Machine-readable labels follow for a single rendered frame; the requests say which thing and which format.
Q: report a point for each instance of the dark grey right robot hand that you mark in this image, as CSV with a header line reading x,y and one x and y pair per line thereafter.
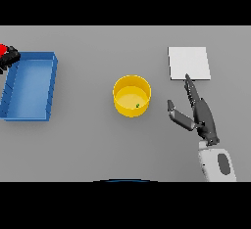
x,y
202,115

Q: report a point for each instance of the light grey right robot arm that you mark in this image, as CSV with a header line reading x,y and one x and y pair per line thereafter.
x,y
216,162

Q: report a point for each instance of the pale square scale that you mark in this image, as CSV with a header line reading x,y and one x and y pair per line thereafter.
x,y
189,63

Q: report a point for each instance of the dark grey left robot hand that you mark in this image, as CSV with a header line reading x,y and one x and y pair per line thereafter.
x,y
9,58

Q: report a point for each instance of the blue tray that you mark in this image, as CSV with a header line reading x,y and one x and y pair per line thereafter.
x,y
28,87

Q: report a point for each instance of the yellow bowl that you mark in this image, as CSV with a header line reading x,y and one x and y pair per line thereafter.
x,y
131,97

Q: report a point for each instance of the red beaker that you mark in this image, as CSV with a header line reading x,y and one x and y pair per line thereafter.
x,y
2,49

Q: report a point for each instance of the green nut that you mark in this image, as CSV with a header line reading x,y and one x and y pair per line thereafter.
x,y
137,105

